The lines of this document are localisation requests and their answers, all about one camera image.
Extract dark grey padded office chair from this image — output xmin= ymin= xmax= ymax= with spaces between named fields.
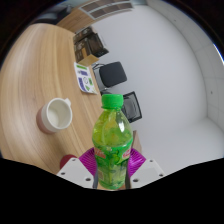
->
xmin=92 ymin=61 xmax=128 ymax=89

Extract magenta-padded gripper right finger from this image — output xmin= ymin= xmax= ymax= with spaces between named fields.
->
xmin=127 ymin=147 xmax=166 ymax=190

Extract green drink bottle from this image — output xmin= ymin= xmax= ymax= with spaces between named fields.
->
xmin=91 ymin=93 xmax=134 ymax=191

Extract brown cardboard box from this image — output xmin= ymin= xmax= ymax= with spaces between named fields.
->
xmin=78 ymin=53 xmax=100 ymax=67

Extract white and brown cup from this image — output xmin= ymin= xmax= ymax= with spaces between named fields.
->
xmin=35 ymin=97 xmax=74 ymax=135

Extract black mesh-back office chair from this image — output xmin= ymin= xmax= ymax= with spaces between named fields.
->
xmin=99 ymin=90 xmax=143 ymax=124

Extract white printed leaflet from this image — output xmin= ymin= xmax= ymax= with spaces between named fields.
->
xmin=73 ymin=61 xmax=98 ymax=96

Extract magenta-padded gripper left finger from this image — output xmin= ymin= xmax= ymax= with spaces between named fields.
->
xmin=56 ymin=147 xmax=100 ymax=190

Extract wooden side desk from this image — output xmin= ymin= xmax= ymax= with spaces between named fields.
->
xmin=132 ymin=129 xmax=143 ymax=154

